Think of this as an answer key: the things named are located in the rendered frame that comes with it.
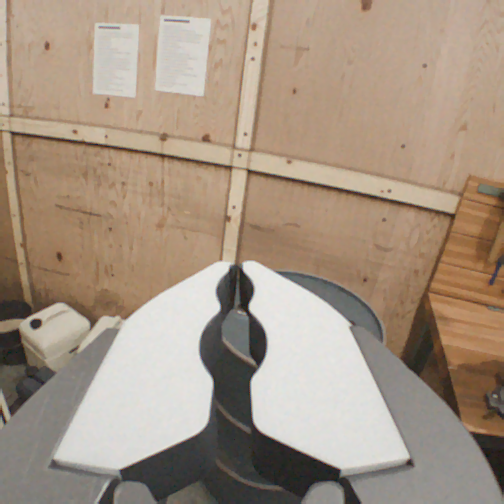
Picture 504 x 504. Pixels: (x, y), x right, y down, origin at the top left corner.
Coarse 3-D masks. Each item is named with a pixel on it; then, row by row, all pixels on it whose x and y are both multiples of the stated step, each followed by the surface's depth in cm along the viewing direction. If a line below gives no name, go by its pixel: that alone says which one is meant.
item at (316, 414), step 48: (240, 288) 12; (288, 288) 11; (288, 336) 9; (336, 336) 9; (288, 384) 8; (336, 384) 8; (288, 432) 7; (336, 432) 7; (384, 432) 7; (288, 480) 7; (336, 480) 6
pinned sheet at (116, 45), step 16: (96, 32) 148; (112, 32) 147; (128, 32) 145; (96, 48) 151; (112, 48) 150; (128, 48) 148; (96, 64) 154; (112, 64) 153; (128, 64) 151; (96, 80) 157; (112, 80) 156; (128, 80) 154; (128, 96) 157
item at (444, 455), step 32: (384, 352) 9; (384, 384) 8; (416, 384) 8; (416, 416) 7; (448, 416) 7; (416, 448) 6; (448, 448) 6; (352, 480) 6; (384, 480) 6; (416, 480) 6; (448, 480) 6; (480, 480) 6
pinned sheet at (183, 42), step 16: (160, 16) 140; (176, 16) 139; (160, 32) 143; (176, 32) 142; (192, 32) 140; (208, 32) 139; (160, 48) 146; (176, 48) 144; (192, 48) 143; (160, 64) 148; (176, 64) 147; (192, 64) 146; (160, 80) 151; (176, 80) 150; (192, 80) 149
